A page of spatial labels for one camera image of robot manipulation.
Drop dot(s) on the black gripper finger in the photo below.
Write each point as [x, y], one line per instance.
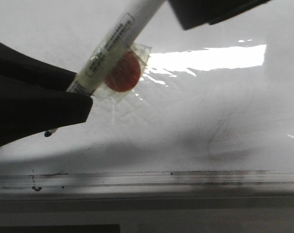
[20, 67]
[193, 13]
[27, 109]

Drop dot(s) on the white whiteboard marker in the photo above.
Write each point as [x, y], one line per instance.
[130, 23]

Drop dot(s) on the red disc taped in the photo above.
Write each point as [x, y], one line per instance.
[126, 74]

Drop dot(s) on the white whiteboard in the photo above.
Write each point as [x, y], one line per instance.
[210, 125]

